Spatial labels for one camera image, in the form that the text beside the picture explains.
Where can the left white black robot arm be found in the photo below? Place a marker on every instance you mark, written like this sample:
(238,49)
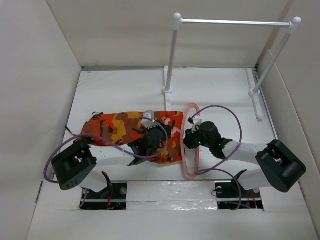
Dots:
(76,166)

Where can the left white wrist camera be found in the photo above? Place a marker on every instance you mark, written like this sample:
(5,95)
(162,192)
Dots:
(148,120)

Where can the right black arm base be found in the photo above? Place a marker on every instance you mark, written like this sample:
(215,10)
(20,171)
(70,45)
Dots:
(230,195)

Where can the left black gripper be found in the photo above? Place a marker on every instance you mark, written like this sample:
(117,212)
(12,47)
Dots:
(161,128)

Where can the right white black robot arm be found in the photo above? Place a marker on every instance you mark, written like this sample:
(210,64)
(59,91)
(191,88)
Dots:
(279,167)

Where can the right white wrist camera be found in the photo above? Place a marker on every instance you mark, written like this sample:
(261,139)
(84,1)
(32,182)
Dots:
(196,121)

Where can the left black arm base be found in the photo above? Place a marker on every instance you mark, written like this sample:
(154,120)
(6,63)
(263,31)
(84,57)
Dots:
(100,193)

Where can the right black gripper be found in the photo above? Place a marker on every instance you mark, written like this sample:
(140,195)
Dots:
(188,139)

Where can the orange camouflage trousers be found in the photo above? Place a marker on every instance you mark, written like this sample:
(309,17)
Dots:
(125,128)

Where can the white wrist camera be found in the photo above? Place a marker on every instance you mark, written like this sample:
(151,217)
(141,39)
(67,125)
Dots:
(148,120)
(196,121)

